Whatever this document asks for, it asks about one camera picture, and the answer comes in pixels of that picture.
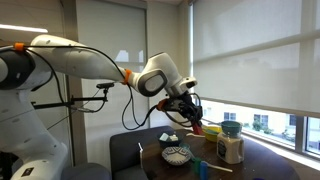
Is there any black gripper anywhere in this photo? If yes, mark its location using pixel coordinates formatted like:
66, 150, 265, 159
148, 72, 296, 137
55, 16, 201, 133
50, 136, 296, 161
165, 93, 204, 129

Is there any orange rectangular block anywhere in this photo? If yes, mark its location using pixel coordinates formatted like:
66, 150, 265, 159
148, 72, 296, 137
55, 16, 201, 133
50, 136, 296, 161
192, 123, 204, 136

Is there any yellow bowl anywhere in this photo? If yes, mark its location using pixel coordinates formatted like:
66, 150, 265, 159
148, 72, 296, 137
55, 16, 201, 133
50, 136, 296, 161
201, 125, 222, 143

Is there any blue bowl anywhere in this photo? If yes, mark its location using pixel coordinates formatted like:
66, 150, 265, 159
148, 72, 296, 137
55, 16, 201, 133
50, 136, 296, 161
157, 131, 184, 150

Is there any white patterned bowl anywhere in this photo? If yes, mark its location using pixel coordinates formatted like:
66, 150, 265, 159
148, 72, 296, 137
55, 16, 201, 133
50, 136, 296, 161
161, 146, 192, 167

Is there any green block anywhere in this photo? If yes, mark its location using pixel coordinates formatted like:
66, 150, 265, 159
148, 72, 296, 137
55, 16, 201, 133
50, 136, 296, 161
193, 157, 202, 176

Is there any blue block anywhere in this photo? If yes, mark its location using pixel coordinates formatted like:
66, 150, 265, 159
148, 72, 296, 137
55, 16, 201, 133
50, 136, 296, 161
199, 160, 209, 180

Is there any white plastic spoon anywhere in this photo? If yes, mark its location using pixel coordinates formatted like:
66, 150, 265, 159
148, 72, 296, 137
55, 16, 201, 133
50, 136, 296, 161
185, 132, 206, 139

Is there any small teal object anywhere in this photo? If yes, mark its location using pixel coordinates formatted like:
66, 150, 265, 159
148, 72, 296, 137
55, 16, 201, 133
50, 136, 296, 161
179, 142, 192, 152

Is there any teal cup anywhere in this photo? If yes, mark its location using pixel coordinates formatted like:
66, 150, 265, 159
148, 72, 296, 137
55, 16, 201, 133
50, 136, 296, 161
220, 120, 243, 137

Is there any clear jar with white contents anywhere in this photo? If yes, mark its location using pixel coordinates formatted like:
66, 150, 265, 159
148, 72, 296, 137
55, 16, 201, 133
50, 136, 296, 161
216, 131, 245, 165

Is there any wooden stick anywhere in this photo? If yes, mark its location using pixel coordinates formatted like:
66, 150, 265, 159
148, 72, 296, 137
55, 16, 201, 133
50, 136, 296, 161
206, 162, 234, 174

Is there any dark grey chair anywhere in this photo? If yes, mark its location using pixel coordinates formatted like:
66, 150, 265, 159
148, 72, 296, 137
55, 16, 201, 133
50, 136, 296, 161
109, 125, 178, 180

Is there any white roller blind wide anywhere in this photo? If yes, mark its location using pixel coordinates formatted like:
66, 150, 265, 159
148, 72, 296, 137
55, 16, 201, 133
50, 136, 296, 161
192, 0, 320, 118

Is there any white roller blind narrow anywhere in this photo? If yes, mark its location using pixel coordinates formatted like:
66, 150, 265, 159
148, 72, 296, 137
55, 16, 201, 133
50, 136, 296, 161
75, 0, 149, 164

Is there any ceiling strip light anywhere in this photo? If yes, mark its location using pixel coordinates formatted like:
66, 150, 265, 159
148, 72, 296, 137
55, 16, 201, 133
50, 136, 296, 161
0, 23, 49, 34

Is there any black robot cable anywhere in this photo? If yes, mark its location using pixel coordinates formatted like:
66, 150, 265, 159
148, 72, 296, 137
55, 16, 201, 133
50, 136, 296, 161
13, 44, 202, 132

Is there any small black camera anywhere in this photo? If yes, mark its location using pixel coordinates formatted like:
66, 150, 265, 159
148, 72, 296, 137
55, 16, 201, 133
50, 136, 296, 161
96, 82, 116, 90

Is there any white window frame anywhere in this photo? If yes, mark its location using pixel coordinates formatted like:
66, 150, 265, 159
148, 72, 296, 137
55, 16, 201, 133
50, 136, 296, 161
194, 97, 320, 160

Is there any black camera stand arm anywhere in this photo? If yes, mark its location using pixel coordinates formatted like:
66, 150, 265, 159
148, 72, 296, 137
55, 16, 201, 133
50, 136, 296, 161
30, 87, 110, 111

